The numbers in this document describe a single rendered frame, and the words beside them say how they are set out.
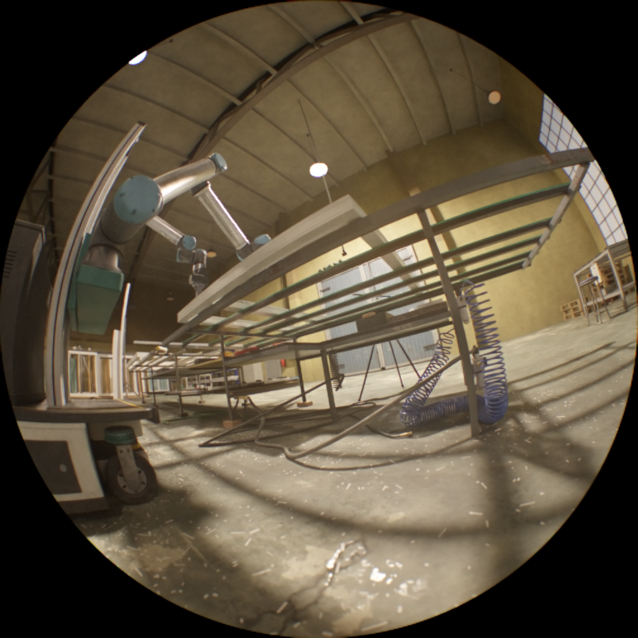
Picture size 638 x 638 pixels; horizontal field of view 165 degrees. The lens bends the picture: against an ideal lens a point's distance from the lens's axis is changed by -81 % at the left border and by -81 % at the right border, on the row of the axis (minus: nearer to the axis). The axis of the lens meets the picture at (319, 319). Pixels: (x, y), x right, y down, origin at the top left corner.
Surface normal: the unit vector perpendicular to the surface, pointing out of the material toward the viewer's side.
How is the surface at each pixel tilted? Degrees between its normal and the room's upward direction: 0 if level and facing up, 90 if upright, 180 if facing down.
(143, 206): 94
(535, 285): 90
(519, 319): 90
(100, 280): 90
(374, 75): 180
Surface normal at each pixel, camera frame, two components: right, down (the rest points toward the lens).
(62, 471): 0.85, -0.26
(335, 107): 0.16, 0.96
